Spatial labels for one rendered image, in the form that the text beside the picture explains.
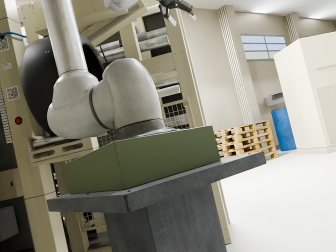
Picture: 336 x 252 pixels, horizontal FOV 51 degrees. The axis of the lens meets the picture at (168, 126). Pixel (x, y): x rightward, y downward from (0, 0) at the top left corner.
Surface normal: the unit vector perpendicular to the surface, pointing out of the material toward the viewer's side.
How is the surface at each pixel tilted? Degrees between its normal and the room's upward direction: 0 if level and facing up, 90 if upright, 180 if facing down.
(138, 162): 90
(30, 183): 90
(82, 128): 128
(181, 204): 90
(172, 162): 90
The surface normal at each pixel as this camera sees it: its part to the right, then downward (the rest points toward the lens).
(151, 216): 0.60, -0.19
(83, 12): -0.15, -0.02
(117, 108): -0.55, 0.08
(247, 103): -0.76, 0.14
